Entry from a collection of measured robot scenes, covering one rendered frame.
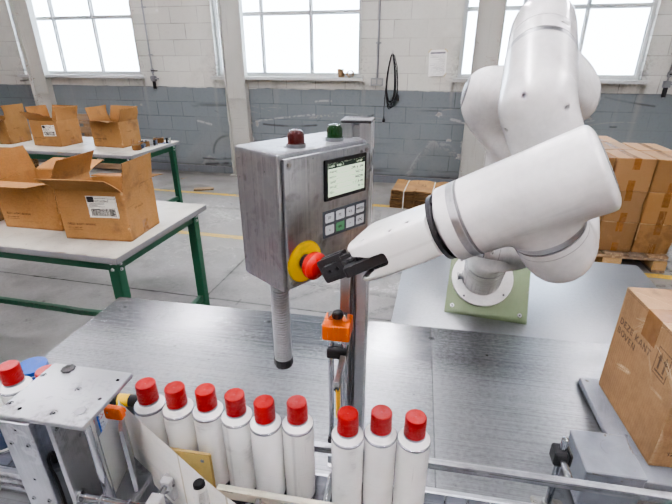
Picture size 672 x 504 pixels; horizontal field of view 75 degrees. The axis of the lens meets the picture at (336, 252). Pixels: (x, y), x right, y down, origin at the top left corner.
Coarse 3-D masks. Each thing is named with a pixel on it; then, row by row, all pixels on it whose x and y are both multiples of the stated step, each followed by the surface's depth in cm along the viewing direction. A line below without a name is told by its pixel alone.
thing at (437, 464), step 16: (320, 448) 76; (432, 464) 73; (448, 464) 73; (464, 464) 73; (512, 480) 72; (528, 480) 71; (544, 480) 70; (560, 480) 70; (576, 480) 70; (624, 496) 69; (640, 496) 68; (656, 496) 68
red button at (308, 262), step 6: (312, 252) 58; (318, 252) 59; (306, 258) 58; (312, 258) 58; (318, 258) 58; (300, 264) 59; (306, 264) 57; (312, 264) 57; (306, 270) 58; (312, 270) 58; (318, 270) 58; (306, 276) 58; (312, 276) 58; (318, 276) 59
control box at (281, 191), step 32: (256, 160) 56; (288, 160) 53; (320, 160) 57; (256, 192) 58; (288, 192) 55; (320, 192) 59; (256, 224) 60; (288, 224) 56; (320, 224) 60; (256, 256) 62; (288, 256) 58; (288, 288) 60
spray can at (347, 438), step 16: (352, 416) 66; (336, 432) 68; (352, 432) 67; (336, 448) 68; (352, 448) 67; (336, 464) 69; (352, 464) 68; (336, 480) 70; (352, 480) 70; (336, 496) 72; (352, 496) 71
